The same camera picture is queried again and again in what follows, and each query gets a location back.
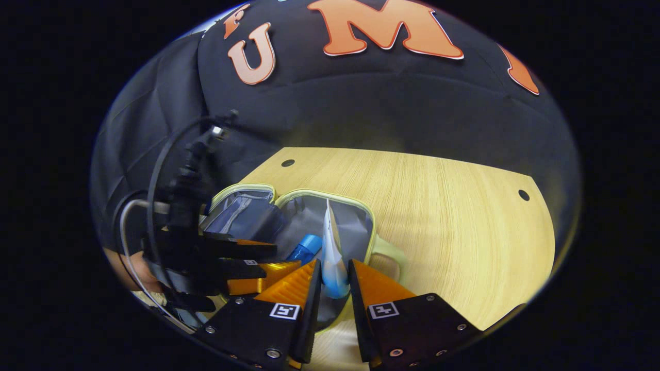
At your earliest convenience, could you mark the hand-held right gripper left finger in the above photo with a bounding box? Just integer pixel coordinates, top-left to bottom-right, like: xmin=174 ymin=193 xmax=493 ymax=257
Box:
xmin=193 ymin=259 xmax=323 ymax=370

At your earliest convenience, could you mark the white and blue tube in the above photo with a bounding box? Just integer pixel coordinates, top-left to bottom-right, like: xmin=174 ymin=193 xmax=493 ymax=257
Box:
xmin=321 ymin=198 xmax=351 ymax=299

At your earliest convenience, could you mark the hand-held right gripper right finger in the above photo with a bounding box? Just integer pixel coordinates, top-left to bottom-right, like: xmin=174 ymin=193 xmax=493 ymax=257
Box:
xmin=348 ymin=259 xmax=483 ymax=370

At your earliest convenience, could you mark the grey cable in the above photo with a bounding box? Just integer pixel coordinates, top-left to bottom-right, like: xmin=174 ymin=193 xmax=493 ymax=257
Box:
xmin=120 ymin=198 xmax=196 ymax=333

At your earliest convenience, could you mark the blue cap clear bottle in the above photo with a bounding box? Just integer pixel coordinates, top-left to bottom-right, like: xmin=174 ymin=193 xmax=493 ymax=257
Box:
xmin=285 ymin=234 xmax=323 ymax=264

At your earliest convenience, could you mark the black backdrop cloth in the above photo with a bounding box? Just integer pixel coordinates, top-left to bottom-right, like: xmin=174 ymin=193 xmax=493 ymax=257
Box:
xmin=90 ymin=0 xmax=581 ymax=248

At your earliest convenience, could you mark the black cable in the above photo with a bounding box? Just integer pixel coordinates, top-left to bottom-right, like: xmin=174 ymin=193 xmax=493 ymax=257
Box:
xmin=146 ymin=116 xmax=227 ymax=258

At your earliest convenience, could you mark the pale yellow suitcase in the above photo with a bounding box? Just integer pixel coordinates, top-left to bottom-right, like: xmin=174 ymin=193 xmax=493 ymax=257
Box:
xmin=199 ymin=183 xmax=408 ymax=335

